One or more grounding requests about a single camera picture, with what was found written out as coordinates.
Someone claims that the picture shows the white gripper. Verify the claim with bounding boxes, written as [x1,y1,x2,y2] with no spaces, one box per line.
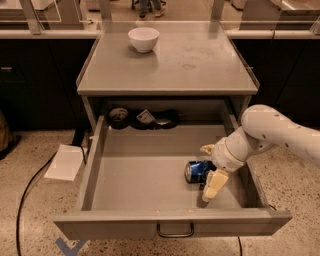
[200,127,257,202]

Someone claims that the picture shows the crushed blue pepsi can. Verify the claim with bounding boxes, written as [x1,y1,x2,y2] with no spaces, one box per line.
[184,160,217,183]

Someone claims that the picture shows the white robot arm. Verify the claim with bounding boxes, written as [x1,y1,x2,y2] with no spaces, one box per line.
[200,105,320,202]

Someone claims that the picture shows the grey open drawer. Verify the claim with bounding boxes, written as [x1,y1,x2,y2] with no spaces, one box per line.
[54,100,292,240]

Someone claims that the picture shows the grey cabinet counter unit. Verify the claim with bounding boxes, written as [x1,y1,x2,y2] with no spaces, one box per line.
[77,21,258,127]

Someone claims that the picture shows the black device with tag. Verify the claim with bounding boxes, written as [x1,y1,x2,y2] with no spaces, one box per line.
[130,109,179,130]

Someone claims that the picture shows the black tape roll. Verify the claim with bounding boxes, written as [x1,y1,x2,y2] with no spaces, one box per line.
[108,108,129,129]

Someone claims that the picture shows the white ceramic bowl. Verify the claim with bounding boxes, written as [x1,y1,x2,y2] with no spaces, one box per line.
[128,27,160,53]

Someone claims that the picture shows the white paper sheet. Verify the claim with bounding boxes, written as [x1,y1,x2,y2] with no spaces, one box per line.
[44,144,87,181]

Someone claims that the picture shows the person legs in background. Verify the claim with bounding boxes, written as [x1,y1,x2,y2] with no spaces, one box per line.
[137,0,167,19]

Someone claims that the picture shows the black metal drawer handle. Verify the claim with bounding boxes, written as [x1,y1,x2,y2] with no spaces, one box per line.
[157,223,194,239]

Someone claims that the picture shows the black floor cable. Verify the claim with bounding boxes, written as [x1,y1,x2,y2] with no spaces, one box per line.
[15,126,88,256]

